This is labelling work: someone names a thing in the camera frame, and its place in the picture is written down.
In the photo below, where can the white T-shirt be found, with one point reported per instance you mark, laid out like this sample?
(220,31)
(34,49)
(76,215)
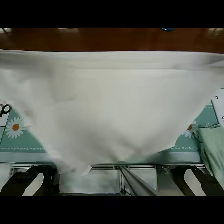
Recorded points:
(113,106)

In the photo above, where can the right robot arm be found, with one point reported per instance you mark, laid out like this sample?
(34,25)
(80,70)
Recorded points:
(196,181)

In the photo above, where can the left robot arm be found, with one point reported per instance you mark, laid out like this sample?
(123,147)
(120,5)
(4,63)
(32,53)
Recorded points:
(30,181)

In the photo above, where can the pale green garment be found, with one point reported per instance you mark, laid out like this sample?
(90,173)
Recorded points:
(213,150)

